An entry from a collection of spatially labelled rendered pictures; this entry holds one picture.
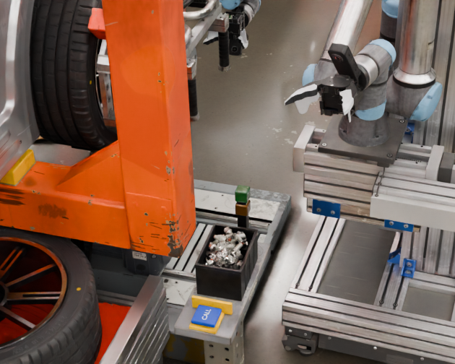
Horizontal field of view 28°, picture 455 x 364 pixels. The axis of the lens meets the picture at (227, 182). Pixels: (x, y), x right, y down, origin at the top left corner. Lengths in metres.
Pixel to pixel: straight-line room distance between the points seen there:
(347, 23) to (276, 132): 1.94
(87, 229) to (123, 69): 0.59
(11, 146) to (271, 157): 1.61
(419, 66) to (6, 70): 1.17
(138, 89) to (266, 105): 2.08
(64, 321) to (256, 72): 2.45
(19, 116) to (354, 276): 1.23
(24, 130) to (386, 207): 1.10
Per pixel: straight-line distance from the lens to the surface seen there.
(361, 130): 2.63
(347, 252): 3.21
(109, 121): 2.92
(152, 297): 2.79
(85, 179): 2.68
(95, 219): 2.73
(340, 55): 2.05
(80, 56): 2.81
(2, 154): 2.71
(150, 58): 2.35
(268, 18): 5.30
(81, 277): 2.71
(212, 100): 4.50
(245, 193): 2.72
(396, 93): 2.53
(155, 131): 2.46
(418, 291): 3.09
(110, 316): 2.91
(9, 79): 2.72
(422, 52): 2.47
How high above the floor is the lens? 2.26
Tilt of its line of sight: 35 degrees down
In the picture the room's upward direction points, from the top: 2 degrees counter-clockwise
